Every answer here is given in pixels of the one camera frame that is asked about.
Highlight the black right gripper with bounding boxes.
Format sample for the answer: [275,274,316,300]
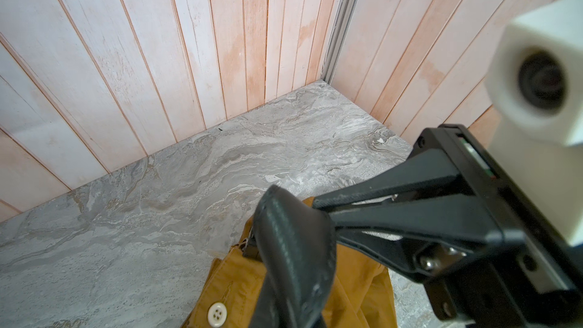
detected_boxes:
[312,125,582,327]

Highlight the black leather belt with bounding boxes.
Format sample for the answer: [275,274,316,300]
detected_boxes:
[242,185,337,327]

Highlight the mustard yellow trousers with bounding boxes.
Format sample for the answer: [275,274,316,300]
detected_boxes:
[183,219,397,327]

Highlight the aluminium frame rails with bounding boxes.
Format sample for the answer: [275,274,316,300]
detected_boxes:
[321,0,358,84]

